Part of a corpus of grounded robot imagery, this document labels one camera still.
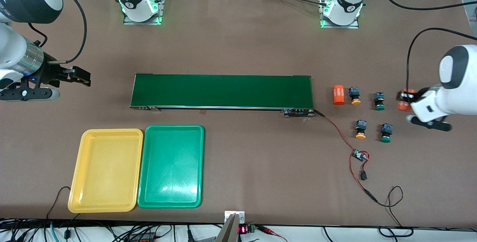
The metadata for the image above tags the orange 4680 battery cylinder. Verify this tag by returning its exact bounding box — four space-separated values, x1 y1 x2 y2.
333 85 345 105
397 88 416 112

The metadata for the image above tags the yellow push button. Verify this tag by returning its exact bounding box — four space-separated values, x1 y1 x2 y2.
348 87 361 106
355 120 368 139

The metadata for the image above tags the yellow plastic tray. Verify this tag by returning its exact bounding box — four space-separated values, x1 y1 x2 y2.
68 129 144 213

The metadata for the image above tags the green plastic tray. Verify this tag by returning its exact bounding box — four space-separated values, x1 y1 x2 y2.
137 125 205 208

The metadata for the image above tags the green conveyor belt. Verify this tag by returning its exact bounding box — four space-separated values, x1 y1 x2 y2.
129 73 315 117

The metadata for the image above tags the red clip lead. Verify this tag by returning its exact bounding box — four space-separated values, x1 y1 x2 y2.
257 225 287 242

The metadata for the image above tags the grey metal bar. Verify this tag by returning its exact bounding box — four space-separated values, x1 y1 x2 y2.
215 214 239 242

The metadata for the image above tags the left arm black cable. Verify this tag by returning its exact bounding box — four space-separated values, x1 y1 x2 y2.
376 0 477 97

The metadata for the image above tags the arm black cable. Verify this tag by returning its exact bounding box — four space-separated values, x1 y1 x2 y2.
39 0 87 63
376 0 477 97

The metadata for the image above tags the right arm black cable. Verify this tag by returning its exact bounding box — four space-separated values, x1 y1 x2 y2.
39 0 87 63

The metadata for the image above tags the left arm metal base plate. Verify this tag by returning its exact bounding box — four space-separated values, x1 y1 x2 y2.
319 0 360 29

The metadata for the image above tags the thin black looped cable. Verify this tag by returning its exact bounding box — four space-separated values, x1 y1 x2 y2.
375 186 404 227

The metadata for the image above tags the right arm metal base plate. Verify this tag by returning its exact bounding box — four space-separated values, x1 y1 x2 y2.
123 0 167 25

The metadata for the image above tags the black cable loop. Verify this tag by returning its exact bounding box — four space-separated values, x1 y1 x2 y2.
378 226 414 238

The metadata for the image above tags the small metal bracket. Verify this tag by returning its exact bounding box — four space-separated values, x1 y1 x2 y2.
224 211 245 224

